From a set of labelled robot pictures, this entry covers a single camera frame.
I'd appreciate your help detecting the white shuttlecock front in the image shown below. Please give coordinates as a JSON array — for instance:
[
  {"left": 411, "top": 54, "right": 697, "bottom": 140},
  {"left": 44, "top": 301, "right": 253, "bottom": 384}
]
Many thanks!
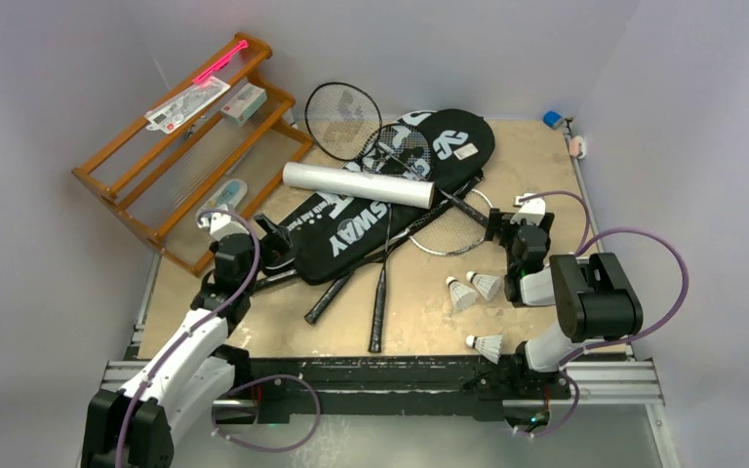
[{"left": 465, "top": 334, "right": 503, "bottom": 365}]

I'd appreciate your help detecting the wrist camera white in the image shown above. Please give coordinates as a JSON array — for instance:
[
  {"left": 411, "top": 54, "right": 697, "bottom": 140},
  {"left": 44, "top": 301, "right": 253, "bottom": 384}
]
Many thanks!
[
  {"left": 196, "top": 204, "right": 249, "bottom": 241},
  {"left": 511, "top": 193, "right": 546, "bottom": 225}
]

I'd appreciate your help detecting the black racket under bag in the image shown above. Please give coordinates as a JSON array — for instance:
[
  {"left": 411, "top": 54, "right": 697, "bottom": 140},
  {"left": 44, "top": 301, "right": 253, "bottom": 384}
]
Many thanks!
[{"left": 250, "top": 169, "right": 485, "bottom": 294}]

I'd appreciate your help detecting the small teal white box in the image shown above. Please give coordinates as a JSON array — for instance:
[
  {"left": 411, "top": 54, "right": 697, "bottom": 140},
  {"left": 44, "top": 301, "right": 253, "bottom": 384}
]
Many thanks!
[{"left": 220, "top": 83, "right": 267, "bottom": 127}]

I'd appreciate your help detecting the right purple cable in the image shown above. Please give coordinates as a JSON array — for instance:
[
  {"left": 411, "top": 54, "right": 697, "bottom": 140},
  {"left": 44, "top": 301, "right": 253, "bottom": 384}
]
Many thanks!
[{"left": 519, "top": 189, "right": 690, "bottom": 370}]

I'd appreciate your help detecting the black racket on bag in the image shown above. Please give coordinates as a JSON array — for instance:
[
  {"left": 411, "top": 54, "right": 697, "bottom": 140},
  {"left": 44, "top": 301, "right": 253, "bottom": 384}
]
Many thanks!
[{"left": 361, "top": 123, "right": 434, "bottom": 353}]

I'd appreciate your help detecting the blue small object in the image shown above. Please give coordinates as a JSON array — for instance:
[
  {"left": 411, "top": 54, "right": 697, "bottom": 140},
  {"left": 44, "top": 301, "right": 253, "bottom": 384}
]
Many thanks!
[{"left": 542, "top": 110, "right": 565, "bottom": 130}]

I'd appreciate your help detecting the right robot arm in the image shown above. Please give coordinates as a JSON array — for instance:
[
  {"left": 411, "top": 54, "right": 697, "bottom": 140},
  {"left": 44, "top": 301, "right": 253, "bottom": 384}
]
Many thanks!
[{"left": 485, "top": 209, "right": 643, "bottom": 397}]

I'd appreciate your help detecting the pink white small object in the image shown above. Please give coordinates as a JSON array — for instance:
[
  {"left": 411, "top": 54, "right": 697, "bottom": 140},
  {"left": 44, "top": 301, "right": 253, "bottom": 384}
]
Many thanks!
[{"left": 568, "top": 136, "right": 586, "bottom": 160}]

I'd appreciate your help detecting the white shuttlecock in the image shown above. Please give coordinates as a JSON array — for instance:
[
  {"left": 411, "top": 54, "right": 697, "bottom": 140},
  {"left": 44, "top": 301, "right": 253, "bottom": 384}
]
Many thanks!
[
  {"left": 465, "top": 334, "right": 503, "bottom": 365},
  {"left": 466, "top": 271, "right": 503, "bottom": 302},
  {"left": 446, "top": 276, "right": 479, "bottom": 312}
]

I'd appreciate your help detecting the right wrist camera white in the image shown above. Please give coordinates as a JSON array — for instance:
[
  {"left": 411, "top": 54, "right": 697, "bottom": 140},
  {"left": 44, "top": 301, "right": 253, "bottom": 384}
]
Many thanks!
[{"left": 511, "top": 193, "right": 546, "bottom": 225}]

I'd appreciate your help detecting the white shuttlecock tube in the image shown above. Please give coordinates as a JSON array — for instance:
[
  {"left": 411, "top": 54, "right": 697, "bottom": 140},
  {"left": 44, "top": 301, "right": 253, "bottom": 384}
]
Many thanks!
[{"left": 282, "top": 162, "right": 435, "bottom": 209}]

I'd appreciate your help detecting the white frame badminton racket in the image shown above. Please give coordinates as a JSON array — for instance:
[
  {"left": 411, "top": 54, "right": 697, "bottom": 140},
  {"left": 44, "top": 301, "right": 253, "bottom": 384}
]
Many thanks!
[{"left": 303, "top": 188, "right": 497, "bottom": 327}]

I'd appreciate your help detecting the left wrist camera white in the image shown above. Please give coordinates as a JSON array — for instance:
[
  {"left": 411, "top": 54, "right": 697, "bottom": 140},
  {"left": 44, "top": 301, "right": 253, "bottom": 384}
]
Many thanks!
[{"left": 196, "top": 204, "right": 249, "bottom": 241}]

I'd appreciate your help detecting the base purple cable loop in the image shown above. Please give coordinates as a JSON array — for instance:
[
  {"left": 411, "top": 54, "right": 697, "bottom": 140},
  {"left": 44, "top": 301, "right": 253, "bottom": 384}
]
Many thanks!
[{"left": 211, "top": 374, "right": 322, "bottom": 454}]

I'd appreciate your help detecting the black racket bag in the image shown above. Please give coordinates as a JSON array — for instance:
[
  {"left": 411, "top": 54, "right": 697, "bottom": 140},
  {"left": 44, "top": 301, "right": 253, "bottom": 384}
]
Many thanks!
[{"left": 260, "top": 109, "right": 495, "bottom": 285}]

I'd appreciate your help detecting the wooden tiered shelf rack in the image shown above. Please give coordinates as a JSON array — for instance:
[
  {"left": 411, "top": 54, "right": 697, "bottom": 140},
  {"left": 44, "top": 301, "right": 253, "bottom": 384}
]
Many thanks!
[{"left": 72, "top": 32, "right": 312, "bottom": 276}]

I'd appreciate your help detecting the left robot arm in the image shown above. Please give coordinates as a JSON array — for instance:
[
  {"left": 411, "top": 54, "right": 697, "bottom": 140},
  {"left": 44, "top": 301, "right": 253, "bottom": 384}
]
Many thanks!
[{"left": 80, "top": 208, "right": 261, "bottom": 467}]

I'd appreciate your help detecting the black badminton racket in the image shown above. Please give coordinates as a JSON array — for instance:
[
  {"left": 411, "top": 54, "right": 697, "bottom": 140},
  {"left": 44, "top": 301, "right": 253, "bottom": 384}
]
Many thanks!
[{"left": 304, "top": 82, "right": 488, "bottom": 221}]

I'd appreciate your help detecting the white packaged card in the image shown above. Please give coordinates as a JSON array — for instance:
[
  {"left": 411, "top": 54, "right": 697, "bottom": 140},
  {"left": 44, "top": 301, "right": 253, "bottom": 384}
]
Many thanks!
[{"left": 144, "top": 76, "right": 231, "bottom": 135}]

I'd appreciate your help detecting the blue toothbrush blister pack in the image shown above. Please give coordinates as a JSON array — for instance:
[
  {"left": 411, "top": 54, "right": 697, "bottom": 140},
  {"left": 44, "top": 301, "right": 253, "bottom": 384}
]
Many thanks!
[{"left": 195, "top": 178, "right": 248, "bottom": 229}]

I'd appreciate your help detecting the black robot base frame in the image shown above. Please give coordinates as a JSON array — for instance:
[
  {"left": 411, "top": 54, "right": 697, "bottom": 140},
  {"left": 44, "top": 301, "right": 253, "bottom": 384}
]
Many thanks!
[{"left": 99, "top": 351, "right": 664, "bottom": 431}]

